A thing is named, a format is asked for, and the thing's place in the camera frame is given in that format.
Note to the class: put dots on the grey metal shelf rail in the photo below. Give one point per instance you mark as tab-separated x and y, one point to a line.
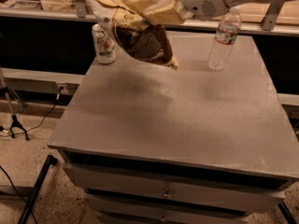
268	25

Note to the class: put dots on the black tripod stand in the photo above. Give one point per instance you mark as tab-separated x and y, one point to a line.
15	123

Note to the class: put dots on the black metal floor bar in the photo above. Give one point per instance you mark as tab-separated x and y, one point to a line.
50	160

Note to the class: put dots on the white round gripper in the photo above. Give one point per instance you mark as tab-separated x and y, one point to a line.
176	13

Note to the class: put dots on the white green 7up can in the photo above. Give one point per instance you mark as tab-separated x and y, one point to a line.
103	45

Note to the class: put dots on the brown and yellow chip bag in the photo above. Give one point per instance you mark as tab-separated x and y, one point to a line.
139	38

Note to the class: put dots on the grey drawer cabinet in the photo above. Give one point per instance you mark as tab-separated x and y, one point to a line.
155	145

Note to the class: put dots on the clear plastic water bottle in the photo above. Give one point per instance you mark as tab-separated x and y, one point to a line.
224	39

